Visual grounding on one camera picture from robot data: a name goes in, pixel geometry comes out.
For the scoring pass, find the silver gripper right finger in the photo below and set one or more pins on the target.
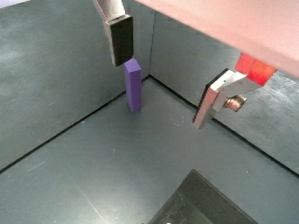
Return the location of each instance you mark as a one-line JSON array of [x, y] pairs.
[[223, 92]]

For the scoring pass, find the purple rectangular block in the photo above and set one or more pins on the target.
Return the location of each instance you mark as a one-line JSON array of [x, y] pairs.
[[133, 84]]

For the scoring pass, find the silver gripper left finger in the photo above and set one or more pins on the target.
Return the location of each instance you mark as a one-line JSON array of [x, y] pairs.
[[119, 29]]

